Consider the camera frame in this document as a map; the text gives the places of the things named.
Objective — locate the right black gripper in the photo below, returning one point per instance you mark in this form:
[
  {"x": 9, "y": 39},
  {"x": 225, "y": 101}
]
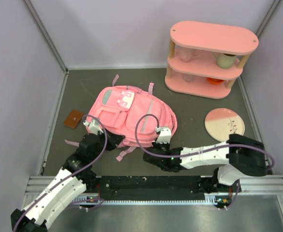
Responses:
[{"x": 156, "y": 145}]

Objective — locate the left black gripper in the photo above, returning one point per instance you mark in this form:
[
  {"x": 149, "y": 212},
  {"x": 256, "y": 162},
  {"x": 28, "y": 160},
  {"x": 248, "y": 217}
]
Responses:
[{"x": 114, "y": 140}]

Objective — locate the pink student backpack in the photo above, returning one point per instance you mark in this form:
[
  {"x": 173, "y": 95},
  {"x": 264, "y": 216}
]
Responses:
[{"x": 133, "y": 113}]

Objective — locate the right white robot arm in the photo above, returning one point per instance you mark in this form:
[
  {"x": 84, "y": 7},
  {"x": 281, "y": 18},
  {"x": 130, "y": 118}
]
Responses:
[{"x": 235, "y": 158}]

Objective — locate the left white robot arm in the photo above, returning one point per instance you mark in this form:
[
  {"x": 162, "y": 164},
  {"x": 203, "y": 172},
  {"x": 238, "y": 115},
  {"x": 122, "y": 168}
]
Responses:
[{"x": 74, "y": 178}]

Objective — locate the brown leather card wallet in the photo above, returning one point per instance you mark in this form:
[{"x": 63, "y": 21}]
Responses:
[{"x": 73, "y": 119}]

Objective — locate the pink white floral plate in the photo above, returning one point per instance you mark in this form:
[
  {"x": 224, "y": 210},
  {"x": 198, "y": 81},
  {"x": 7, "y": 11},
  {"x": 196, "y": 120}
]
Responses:
[{"x": 222, "y": 122}]

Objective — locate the clear glass on shelf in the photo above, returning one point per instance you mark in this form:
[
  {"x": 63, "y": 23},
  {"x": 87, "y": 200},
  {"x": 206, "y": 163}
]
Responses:
[{"x": 188, "y": 77}]

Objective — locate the orange bowl on shelf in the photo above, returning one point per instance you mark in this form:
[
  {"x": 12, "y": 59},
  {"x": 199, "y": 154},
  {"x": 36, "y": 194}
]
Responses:
[{"x": 215, "y": 81}]

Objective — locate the pink cup on shelf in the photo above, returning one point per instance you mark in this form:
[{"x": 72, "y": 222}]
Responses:
[{"x": 186, "y": 54}]

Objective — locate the pink three-tier shelf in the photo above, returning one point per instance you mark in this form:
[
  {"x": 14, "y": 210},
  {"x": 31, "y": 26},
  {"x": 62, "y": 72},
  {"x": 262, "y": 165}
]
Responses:
[{"x": 206, "y": 38}]

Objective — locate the green mug on shelf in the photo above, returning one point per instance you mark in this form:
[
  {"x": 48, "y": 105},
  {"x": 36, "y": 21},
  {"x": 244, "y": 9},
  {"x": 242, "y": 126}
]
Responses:
[{"x": 223, "y": 60}]

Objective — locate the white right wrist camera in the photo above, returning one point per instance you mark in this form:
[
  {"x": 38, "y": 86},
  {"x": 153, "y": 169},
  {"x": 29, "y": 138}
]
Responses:
[{"x": 164, "y": 135}]

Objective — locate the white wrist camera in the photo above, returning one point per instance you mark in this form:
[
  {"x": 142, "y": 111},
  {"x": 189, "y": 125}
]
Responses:
[
  {"x": 93, "y": 127},
  {"x": 164, "y": 135}
]

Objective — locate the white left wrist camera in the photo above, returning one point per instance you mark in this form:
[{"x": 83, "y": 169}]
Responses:
[{"x": 93, "y": 127}]

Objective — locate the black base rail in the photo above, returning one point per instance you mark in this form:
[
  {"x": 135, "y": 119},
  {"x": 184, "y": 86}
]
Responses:
[{"x": 157, "y": 188}]

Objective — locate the grey slotted cable duct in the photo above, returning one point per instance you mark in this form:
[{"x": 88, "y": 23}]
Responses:
[{"x": 206, "y": 200}]

